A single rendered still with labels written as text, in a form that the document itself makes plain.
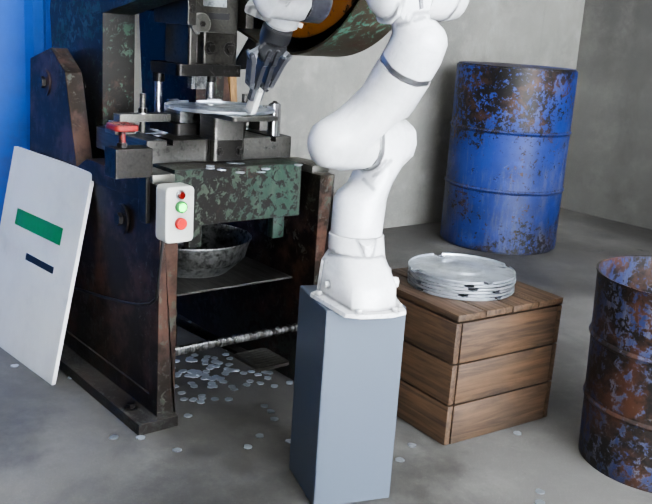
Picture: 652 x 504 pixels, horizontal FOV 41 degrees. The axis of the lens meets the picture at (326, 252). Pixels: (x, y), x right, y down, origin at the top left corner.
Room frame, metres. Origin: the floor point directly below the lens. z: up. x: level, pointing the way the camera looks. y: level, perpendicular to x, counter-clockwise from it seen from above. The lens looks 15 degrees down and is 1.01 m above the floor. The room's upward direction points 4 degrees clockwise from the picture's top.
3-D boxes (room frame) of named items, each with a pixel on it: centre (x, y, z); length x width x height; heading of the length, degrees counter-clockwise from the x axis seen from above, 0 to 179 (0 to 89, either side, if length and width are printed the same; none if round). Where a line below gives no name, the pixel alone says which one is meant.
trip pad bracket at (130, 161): (2.05, 0.48, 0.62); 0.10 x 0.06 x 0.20; 129
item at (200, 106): (2.33, 0.30, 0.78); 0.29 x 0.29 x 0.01
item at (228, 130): (2.29, 0.27, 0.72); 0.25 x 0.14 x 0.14; 39
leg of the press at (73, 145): (2.36, 0.68, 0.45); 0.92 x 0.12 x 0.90; 39
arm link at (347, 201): (1.83, -0.09, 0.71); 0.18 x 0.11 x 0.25; 128
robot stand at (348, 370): (1.81, -0.06, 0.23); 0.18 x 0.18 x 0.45; 21
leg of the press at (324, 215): (2.70, 0.27, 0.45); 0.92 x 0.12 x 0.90; 39
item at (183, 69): (2.43, 0.39, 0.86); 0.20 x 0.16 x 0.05; 129
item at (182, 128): (2.43, 0.39, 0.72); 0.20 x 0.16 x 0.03; 129
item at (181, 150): (2.43, 0.38, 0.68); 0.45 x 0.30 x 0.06; 129
